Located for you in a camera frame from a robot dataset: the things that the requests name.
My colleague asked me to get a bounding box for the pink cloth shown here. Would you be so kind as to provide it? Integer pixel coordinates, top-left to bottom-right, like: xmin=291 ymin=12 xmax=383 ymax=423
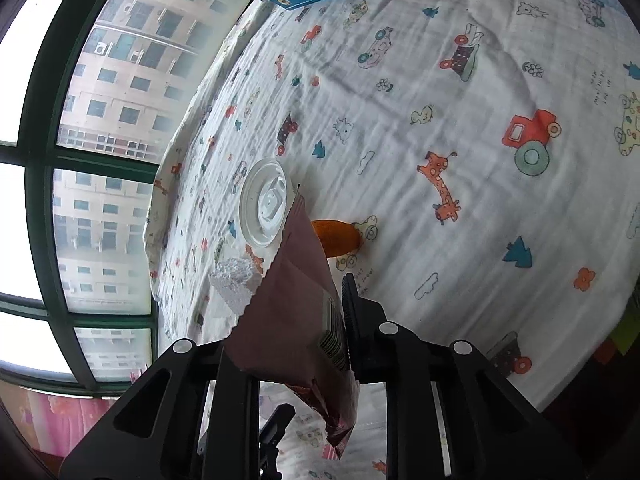
xmin=0 ymin=379 xmax=146 ymax=480

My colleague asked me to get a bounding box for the maroon snack bag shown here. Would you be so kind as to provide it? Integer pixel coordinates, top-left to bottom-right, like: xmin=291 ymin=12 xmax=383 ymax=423
xmin=222 ymin=184 xmax=362 ymax=461

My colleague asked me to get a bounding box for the apartment building outside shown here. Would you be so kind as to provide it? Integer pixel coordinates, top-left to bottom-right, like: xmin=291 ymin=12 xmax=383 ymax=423
xmin=50 ymin=0 xmax=253 ymax=386

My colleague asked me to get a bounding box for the white plastic cup lid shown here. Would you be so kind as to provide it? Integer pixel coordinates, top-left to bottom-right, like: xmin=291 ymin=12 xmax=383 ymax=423
xmin=238 ymin=158 xmax=291 ymax=249

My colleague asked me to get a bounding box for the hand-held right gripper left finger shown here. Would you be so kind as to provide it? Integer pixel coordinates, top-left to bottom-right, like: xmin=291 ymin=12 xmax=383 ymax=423
xmin=60 ymin=339 xmax=262 ymax=480

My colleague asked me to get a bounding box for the orange peel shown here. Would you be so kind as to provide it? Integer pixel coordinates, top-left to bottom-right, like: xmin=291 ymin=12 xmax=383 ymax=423
xmin=310 ymin=218 xmax=362 ymax=260

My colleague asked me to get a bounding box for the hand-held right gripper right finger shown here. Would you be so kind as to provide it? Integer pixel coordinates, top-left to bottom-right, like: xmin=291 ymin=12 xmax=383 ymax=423
xmin=341 ymin=273 xmax=587 ymax=480

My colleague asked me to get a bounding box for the green and orange object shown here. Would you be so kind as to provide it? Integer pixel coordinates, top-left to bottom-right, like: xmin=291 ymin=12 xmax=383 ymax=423
xmin=594 ymin=305 xmax=640 ymax=367

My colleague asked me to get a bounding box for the printed cartoon blanket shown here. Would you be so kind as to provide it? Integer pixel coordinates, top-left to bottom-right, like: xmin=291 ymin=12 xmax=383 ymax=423
xmin=142 ymin=0 xmax=640 ymax=480

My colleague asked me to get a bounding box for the green window frame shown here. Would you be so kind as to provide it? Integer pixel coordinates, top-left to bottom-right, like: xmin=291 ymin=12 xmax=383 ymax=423
xmin=0 ymin=0 xmax=263 ymax=397

